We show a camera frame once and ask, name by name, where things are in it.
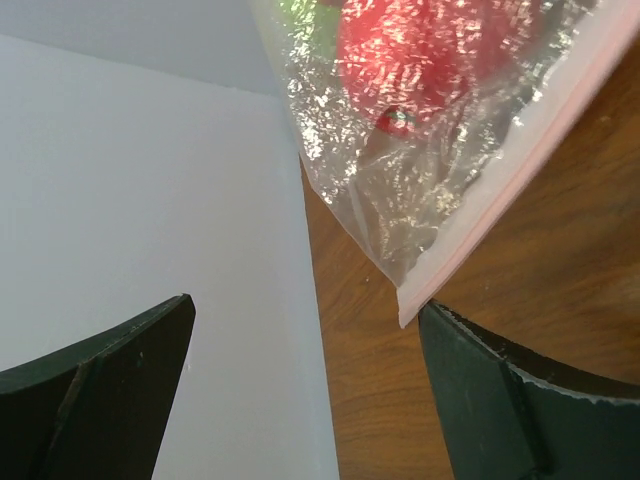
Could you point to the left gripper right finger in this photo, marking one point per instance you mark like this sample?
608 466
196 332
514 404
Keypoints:
507 412

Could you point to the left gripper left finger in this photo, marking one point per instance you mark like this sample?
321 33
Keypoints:
97 409

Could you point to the clear zip top bag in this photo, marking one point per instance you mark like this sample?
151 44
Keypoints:
419 204

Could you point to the red fake apple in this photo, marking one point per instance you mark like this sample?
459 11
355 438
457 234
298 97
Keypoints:
402 62

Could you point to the green fake apple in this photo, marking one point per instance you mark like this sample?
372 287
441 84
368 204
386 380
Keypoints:
316 22

